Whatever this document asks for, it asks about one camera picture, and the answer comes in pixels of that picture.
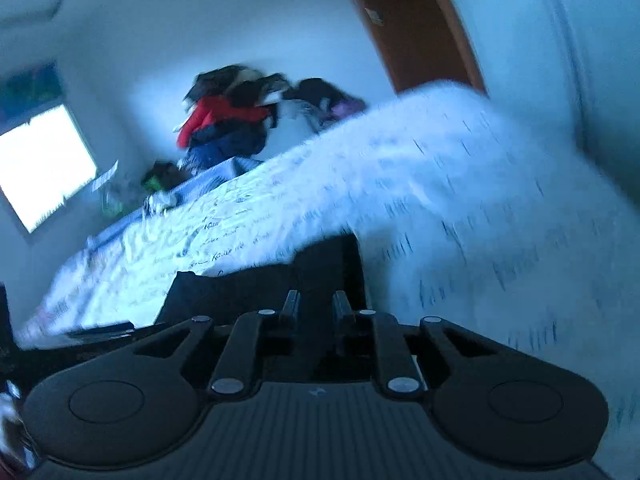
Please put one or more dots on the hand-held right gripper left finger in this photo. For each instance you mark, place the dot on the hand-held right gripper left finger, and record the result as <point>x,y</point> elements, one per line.
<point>292,306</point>

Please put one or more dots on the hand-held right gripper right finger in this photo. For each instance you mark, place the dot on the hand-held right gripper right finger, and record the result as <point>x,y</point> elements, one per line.
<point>340,306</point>

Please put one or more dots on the black pants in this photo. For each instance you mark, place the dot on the black pants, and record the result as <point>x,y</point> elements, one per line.
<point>320,270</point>

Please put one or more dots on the white script-print bedsheet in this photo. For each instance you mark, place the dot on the white script-print bedsheet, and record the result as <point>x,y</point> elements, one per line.
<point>425,170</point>

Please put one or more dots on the dark green cloth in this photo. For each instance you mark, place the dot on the dark green cloth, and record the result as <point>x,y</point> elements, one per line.
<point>162,177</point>

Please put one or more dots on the pile of clothes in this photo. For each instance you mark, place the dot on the pile of clothes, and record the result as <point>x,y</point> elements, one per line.
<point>225,120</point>

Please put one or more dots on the window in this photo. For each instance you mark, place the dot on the window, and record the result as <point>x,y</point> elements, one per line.
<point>45,170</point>

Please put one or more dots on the brown wooden wardrobe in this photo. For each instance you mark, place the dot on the brown wooden wardrobe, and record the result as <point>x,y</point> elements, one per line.
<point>415,25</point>

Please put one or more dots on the white flower-print sliding door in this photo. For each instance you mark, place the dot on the white flower-print sliding door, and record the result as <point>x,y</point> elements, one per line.
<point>500,20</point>

